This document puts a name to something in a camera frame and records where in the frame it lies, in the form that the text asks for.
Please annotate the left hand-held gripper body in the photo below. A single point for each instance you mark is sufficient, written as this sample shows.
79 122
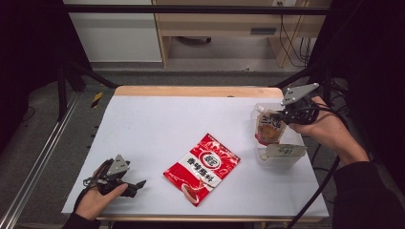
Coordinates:
117 168

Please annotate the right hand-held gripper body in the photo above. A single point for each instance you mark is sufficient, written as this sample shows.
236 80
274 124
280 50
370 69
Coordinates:
299 111

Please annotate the spouted sauce pouch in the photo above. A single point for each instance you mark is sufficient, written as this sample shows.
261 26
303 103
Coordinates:
269 127

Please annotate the green and gold food pouch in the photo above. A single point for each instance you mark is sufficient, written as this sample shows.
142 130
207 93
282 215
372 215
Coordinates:
283 151

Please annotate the clear plastic container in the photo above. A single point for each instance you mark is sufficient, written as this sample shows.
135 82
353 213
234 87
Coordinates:
277 159

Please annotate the person's right hand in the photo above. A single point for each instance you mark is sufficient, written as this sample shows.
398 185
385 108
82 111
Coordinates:
328 130

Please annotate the person's left hand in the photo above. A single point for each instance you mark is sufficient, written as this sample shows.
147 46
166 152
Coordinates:
94 203

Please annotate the red and white seasoning packet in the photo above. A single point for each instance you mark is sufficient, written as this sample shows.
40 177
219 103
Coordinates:
200 170

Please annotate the white table mat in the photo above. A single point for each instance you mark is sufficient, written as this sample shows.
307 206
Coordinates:
175 120

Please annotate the yellow and black tape strip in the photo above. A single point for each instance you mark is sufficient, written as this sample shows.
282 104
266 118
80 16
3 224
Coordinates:
96 99

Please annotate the black curtain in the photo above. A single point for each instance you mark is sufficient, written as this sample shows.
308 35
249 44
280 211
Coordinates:
28 47
369 63

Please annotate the wooden table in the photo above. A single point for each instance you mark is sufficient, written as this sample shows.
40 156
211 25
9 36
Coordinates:
197 91

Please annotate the light wooden desk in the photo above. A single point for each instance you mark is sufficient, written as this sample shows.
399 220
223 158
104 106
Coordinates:
223 24

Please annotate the white cabinet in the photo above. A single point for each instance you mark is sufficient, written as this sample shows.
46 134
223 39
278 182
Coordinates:
117 35

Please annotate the black horizontal frame bar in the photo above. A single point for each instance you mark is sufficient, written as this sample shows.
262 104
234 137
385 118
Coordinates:
191 9

